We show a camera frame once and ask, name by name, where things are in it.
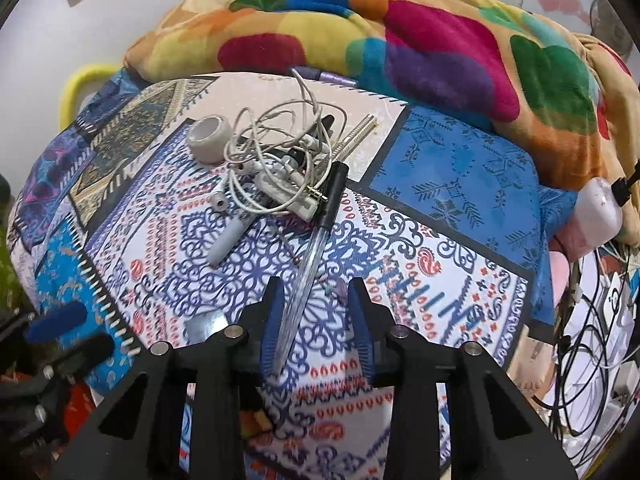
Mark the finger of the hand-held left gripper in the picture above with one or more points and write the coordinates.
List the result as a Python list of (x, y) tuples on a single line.
[(90, 349), (52, 317)]

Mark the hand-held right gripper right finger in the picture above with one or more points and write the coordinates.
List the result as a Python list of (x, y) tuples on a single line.
[(364, 330)]

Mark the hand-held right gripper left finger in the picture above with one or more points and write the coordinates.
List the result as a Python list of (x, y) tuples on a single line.
[(270, 330)]

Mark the clear ballpoint pen black cap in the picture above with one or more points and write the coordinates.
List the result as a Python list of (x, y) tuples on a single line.
[(327, 210)]

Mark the grey white marker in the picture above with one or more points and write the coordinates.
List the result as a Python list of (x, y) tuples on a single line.
[(225, 242)]

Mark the blue patterned bedsheet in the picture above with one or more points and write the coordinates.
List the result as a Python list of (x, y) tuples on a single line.
[(450, 185)]

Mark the white tape roll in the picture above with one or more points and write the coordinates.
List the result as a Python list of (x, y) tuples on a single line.
[(200, 147)]

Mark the white ribbed plastic strip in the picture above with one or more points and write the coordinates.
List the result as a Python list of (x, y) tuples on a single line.
[(356, 132)]

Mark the black marker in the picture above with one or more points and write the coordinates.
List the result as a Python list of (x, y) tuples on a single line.
[(326, 122)]

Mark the purple pen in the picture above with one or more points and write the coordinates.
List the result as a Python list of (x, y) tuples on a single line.
[(330, 77)]

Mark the pink white plastic device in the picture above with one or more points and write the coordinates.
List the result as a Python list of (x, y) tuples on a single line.
[(595, 215)]

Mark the colourful fleece blanket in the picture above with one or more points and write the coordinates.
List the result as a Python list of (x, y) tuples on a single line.
[(440, 60)]

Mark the black plug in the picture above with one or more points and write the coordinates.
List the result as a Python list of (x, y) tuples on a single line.
[(625, 185)]

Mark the white standing fan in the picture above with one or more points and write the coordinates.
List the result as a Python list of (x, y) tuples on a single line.
[(612, 20)]

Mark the yellow tube frame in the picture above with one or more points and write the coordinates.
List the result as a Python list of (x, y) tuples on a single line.
[(75, 85)]

